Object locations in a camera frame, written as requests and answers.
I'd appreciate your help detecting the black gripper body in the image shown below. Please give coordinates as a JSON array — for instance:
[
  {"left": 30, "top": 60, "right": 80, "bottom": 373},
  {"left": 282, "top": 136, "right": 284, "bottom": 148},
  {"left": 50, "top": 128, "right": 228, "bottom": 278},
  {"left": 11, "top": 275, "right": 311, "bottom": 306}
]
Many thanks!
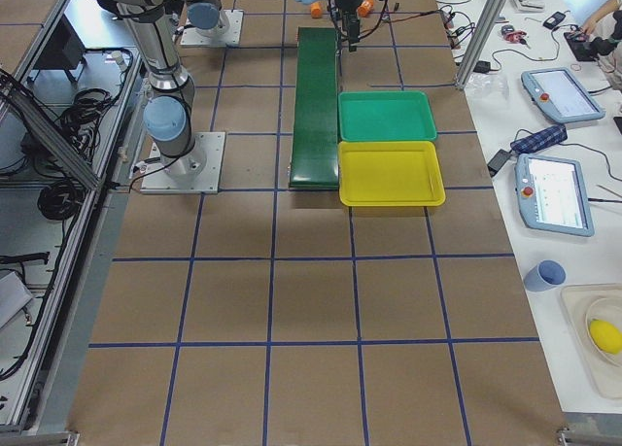
[{"left": 328, "top": 0, "right": 363, "bottom": 34}]

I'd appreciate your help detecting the plain orange cylinder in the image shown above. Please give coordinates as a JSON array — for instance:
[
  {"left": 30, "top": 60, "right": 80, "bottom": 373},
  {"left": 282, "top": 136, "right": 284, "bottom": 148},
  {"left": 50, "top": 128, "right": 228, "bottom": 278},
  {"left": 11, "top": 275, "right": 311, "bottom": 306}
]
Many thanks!
[{"left": 357, "top": 0, "right": 375, "bottom": 17}]

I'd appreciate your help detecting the orange cylinder labelled 4680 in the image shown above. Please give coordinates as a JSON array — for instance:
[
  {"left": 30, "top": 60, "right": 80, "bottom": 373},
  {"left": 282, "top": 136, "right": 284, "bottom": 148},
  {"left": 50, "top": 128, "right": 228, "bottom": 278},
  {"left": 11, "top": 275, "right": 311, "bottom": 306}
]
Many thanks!
[{"left": 309, "top": 1, "right": 324, "bottom": 19}]

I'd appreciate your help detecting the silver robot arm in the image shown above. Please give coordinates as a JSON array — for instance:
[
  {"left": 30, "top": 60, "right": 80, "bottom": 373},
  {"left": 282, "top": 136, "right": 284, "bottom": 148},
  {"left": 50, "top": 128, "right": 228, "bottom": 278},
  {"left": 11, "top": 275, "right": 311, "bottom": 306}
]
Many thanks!
[{"left": 96, "top": 0, "right": 225, "bottom": 193}]

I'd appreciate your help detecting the green plastic tray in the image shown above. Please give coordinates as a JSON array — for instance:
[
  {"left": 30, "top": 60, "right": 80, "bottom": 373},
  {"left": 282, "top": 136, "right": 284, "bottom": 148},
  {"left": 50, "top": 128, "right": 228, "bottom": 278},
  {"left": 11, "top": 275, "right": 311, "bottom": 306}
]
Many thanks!
[{"left": 338, "top": 90, "right": 437, "bottom": 142}]

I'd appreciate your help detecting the green conveyor belt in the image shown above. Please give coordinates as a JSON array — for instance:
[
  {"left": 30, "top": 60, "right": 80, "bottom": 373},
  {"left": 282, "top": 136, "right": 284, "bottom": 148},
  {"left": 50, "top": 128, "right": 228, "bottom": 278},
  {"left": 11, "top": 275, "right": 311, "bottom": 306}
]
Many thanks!
[{"left": 289, "top": 27, "right": 338, "bottom": 190}]

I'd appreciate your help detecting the yellow plastic tray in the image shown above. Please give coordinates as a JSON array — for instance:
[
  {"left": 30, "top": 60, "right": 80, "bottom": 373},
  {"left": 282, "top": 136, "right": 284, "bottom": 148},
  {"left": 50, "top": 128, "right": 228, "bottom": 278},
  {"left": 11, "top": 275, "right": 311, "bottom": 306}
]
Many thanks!
[{"left": 338, "top": 141, "right": 446, "bottom": 207}]

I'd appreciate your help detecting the black power adapter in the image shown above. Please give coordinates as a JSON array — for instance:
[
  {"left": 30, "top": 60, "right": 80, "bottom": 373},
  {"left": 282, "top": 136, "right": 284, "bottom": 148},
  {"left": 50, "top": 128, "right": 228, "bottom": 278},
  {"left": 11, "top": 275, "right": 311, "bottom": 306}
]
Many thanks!
[{"left": 487, "top": 149, "right": 511, "bottom": 178}]

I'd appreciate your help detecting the far teach pendant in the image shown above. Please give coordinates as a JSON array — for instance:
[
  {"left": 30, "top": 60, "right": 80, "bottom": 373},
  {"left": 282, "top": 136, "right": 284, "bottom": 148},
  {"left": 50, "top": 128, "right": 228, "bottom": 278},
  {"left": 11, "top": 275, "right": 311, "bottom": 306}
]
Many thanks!
[{"left": 521, "top": 67, "right": 605, "bottom": 124}]

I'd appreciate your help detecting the teach pendant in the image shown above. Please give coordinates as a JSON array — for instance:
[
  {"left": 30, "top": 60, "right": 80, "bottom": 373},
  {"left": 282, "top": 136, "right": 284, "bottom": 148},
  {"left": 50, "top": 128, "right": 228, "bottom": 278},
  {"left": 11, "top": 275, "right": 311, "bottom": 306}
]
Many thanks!
[
  {"left": 521, "top": 67, "right": 605, "bottom": 124},
  {"left": 515, "top": 154, "right": 595, "bottom": 237}
]

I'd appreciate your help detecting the plaid pencil case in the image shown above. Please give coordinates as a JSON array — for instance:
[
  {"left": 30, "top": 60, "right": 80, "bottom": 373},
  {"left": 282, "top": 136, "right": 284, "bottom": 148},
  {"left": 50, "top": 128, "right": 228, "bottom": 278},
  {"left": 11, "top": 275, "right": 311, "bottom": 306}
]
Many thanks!
[{"left": 510, "top": 124, "right": 568, "bottom": 154}]

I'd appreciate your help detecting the near teach pendant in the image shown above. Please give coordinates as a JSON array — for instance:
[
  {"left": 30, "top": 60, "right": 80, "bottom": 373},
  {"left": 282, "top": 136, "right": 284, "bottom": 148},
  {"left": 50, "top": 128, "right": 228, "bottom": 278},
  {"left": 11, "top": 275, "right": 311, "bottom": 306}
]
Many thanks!
[{"left": 515, "top": 154, "right": 595, "bottom": 237}]

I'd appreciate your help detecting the blue plastic cup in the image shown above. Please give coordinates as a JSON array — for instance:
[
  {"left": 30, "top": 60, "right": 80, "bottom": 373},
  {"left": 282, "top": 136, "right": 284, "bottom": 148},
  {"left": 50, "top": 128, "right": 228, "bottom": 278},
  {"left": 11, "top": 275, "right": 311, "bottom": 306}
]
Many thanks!
[{"left": 523, "top": 259, "right": 567, "bottom": 292}]

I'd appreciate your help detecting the beige tray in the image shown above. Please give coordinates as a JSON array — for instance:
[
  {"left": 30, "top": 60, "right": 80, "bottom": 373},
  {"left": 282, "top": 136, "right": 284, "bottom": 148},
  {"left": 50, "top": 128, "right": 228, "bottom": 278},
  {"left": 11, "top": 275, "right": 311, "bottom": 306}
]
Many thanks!
[{"left": 560, "top": 283, "right": 621, "bottom": 400}]

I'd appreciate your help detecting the yellow lemon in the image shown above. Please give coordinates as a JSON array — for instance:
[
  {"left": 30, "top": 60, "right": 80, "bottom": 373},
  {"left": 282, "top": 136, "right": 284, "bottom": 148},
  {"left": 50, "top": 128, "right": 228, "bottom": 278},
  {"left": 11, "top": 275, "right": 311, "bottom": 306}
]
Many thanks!
[{"left": 588, "top": 320, "right": 621, "bottom": 355}]

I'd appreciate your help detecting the red black wire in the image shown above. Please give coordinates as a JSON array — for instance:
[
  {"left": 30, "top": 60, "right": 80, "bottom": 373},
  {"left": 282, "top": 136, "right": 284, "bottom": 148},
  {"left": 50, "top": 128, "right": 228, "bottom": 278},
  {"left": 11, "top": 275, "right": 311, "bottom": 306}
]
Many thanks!
[{"left": 378, "top": 9, "right": 443, "bottom": 29}]

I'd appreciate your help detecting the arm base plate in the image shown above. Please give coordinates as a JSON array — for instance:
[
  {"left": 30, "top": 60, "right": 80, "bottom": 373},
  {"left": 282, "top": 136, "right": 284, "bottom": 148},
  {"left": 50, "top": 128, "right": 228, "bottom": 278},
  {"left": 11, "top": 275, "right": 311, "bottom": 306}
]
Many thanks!
[
  {"left": 181, "top": 8, "right": 244, "bottom": 48},
  {"left": 140, "top": 132, "right": 225, "bottom": 194}
]

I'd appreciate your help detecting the aluminium frame post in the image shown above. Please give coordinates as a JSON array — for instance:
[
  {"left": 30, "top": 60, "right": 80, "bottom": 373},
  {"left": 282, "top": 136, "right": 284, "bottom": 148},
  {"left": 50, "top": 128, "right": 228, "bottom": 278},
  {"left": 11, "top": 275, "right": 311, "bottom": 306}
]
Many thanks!
[{"left": 455, "top": 0, "right": 506, "bottom": 89}]

